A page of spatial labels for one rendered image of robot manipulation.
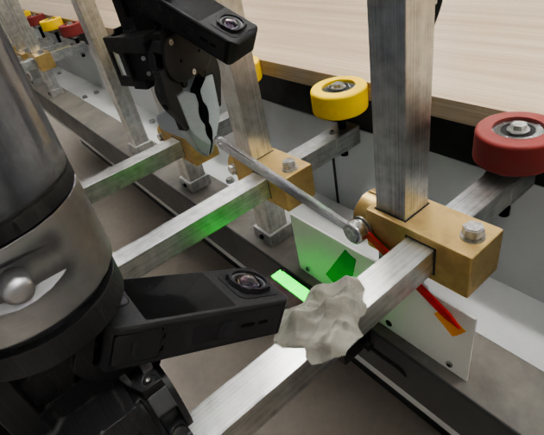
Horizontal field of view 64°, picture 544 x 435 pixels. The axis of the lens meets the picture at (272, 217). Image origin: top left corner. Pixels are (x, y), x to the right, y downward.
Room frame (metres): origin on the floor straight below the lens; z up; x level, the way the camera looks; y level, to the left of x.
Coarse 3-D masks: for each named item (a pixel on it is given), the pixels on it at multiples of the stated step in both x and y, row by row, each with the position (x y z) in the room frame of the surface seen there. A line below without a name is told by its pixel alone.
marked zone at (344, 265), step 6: (342, 258) 0.38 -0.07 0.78; (348, 258) 0.37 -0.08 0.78; (354, 258) 0.36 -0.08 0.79; (336, 264) 0.39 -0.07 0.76; (342, 264) 0.38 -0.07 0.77; (348, 264) 0.37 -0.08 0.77; (354, 264) 0.37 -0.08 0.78; (330, 270) 0.40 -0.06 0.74; (336, 270) 0.39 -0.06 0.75; (342, 270) 0.38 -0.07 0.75; (348, 270) 0.37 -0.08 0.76; (330, 276) 0.41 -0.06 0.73; (336, 276) 0.39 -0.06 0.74; (342, 276) 0.39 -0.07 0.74
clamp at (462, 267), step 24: (360, 216) 0.35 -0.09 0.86; (384, 216) 0.33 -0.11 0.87; (432, 216) 0.31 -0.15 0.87; (456, 216) 0.30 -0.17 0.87; (384, 240) 0.33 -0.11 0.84; (432, 240) 0.28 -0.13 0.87; (456, 240) 0.27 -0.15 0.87; (456, 264) 0.26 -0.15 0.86; (480, 264) 0.26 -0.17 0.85; (456, 288) 0.26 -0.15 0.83
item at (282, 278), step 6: (276, 276) 0.45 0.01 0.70; (282, 276) 0.45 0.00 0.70; (288, 276) 0.45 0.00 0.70; (282, 282) 0.44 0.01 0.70; (288, 282) 0.44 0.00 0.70; (294, 282) 0.43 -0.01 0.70; (288, 288) 0.42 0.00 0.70; (294, 288) 0.42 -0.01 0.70; (300, 288) 0.42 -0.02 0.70; (306, 288) 0.42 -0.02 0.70; (300, 294) 0.41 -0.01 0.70; (306, 294) 0.41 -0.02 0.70
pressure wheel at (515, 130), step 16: (512, 112) 0.40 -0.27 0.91; (528, 112) 0.40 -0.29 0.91; (480, 128) 0.39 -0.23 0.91; (496, 128) 0.39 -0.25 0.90; (512, 128) 0.37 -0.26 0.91; (528, 128) 0.37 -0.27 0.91; (480, 144) 0.37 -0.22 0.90; (496, 144) 0.35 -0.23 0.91; (512, 144) 0.35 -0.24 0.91; (528, 144) 0.34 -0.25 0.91; (480, 160) 0.37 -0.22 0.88; (496, 160) 0.35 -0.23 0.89; (512, 160) 0.34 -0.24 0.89; (528, 160) 0.33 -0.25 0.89; (512, 176) 0.34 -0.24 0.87
